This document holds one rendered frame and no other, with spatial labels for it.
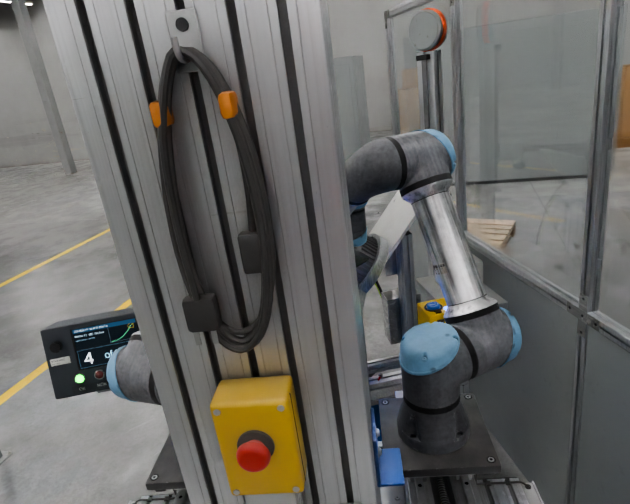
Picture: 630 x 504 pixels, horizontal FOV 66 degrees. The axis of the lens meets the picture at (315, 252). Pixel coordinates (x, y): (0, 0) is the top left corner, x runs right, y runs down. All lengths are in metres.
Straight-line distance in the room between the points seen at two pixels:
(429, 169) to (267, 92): 0.63
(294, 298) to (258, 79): 0.23
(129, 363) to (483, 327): 0.75
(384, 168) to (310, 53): 0.57
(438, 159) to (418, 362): 0.42
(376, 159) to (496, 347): 0.45
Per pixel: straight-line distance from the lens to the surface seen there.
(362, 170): 1.01
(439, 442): 1.06
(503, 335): 1.07
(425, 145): 1.06
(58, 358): 1.45
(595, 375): 1.75
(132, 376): 1.13
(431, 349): 0.96
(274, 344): 0.56
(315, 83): 0.47
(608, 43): 1.49
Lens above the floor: 1.78
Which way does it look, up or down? 20 degrees down
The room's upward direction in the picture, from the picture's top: 8 degrees counter-clockwise
